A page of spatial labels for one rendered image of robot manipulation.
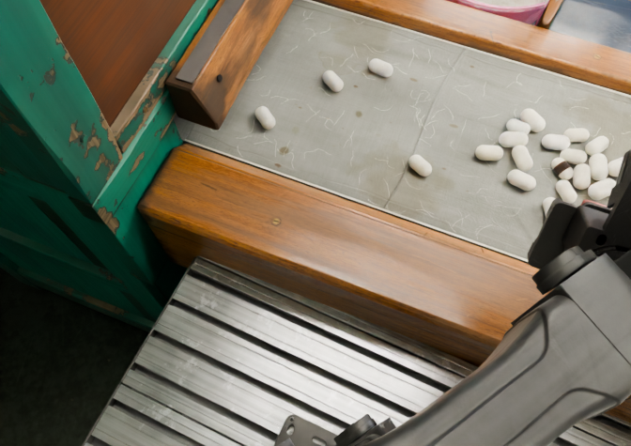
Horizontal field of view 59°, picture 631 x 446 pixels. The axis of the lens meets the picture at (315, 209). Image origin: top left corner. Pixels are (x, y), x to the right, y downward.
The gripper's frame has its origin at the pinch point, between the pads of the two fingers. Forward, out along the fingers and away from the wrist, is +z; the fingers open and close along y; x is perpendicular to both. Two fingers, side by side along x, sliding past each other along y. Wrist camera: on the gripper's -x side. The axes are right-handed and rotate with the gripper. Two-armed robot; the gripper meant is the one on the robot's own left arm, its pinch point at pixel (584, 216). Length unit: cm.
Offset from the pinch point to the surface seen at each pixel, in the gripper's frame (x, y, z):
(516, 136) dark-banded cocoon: -2.0, 7.0, 17.5
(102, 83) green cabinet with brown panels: -0.4, 48.6, -10.5
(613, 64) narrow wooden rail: -12.9, -2.7, 30.0
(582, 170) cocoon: -0.7, -1.8, 16.2
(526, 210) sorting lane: 5.3, 3.1, 12.0
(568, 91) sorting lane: -8.0, 1.7, 27.9
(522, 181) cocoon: 2.2, 4.8, 13.0
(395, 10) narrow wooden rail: -11.8, 28.4, 28.3
